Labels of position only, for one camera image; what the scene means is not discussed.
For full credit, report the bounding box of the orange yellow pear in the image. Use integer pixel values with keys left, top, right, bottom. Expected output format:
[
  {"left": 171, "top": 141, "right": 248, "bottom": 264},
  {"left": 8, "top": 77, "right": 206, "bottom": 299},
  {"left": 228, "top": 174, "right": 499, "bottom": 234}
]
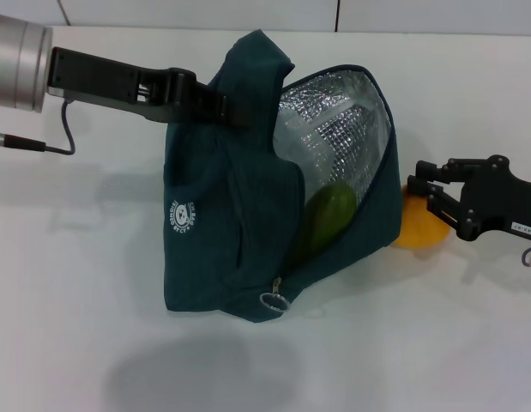
[{"left": 392, "top": 184, "right": 452, "bottom": 250}]

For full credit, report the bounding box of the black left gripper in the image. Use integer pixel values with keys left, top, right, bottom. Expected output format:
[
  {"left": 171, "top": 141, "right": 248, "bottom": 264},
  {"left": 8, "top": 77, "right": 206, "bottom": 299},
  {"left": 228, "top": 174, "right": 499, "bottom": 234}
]
[{"left": 45, "top": 45, "right": 253, "bottom": 130}]

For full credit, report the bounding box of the green cucumber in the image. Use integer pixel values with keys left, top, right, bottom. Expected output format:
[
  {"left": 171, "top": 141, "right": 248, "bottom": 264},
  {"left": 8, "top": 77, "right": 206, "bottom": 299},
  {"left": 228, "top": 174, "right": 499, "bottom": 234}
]
[{"left": 290, "top": 184, "right": 359, "bottom": 268}]

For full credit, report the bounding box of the teal insulated lunch bag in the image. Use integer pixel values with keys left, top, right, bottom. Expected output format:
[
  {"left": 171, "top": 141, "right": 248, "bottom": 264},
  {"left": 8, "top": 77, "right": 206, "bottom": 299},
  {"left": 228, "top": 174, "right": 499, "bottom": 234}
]
[{"left": 161, "top": 29, "right": 403, "bottom": 323}]

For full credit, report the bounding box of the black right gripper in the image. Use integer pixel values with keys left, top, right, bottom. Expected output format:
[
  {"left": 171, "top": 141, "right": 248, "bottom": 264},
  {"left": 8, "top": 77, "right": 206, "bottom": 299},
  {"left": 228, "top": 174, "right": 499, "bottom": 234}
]
[{"left": 406, "top": 154, "right": 531, "bottom": 242}]

